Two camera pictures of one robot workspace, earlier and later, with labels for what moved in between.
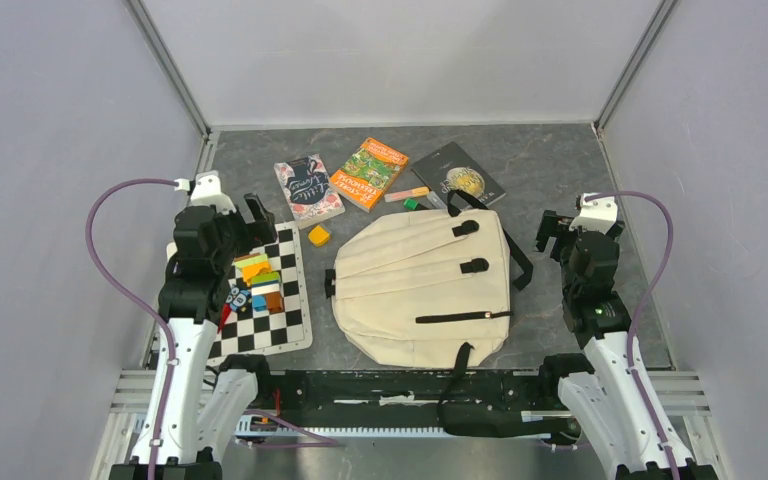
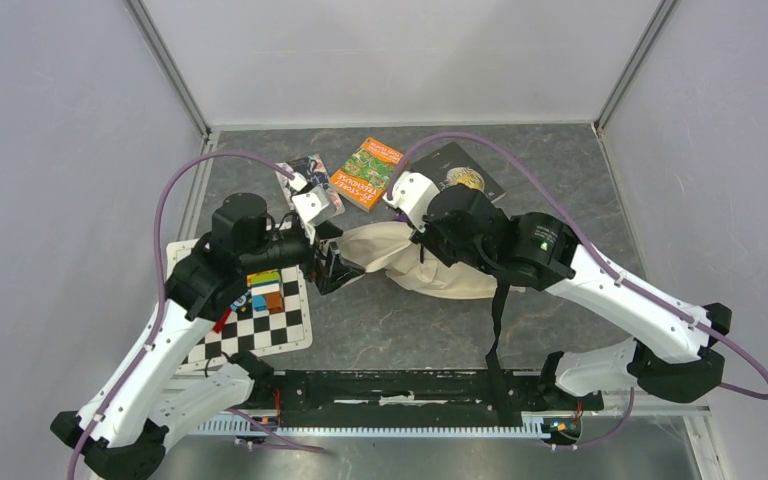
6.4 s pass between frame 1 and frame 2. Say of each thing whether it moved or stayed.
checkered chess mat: stayed
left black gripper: moved
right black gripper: moved
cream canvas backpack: moved
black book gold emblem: stayed
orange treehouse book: stayed
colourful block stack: stayed
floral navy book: stayed
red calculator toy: stayed
